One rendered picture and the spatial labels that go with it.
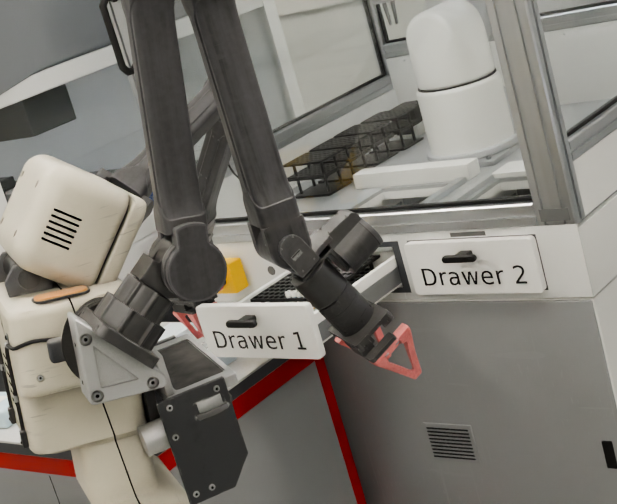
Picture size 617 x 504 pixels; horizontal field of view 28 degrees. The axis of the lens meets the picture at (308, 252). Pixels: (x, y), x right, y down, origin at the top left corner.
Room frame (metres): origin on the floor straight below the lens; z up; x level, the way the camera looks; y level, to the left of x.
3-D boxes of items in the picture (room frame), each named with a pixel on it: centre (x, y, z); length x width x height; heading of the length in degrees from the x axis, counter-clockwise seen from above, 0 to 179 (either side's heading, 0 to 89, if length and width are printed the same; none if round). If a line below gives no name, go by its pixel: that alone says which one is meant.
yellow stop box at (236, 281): (2.72, 0.19, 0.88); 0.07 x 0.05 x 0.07; 48
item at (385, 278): (2.45, -0.01, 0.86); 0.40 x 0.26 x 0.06; 138
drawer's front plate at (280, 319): (2.30, 0.13, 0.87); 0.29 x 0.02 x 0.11; 48
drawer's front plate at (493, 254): (2.30, -0.30, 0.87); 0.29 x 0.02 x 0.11; 48
